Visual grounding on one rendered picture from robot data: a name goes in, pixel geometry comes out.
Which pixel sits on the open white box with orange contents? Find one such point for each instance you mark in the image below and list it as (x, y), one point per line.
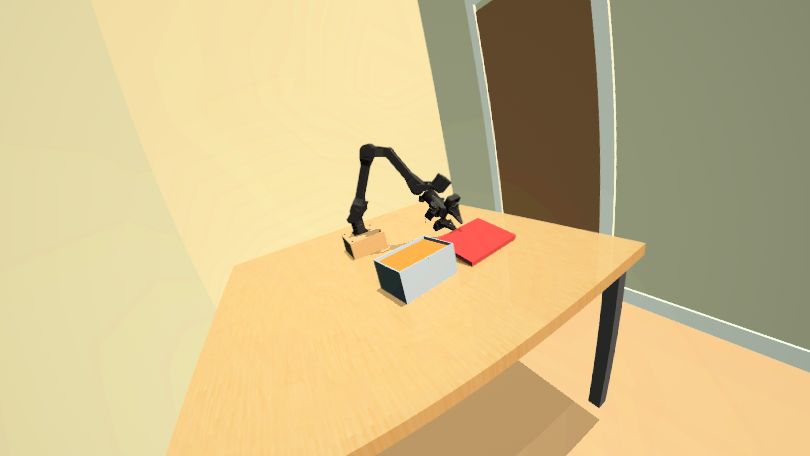
(413, 269)

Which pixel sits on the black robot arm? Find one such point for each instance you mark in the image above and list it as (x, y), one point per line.
(415, 183)

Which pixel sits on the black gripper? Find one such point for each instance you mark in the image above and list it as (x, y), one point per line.
(449, 207)

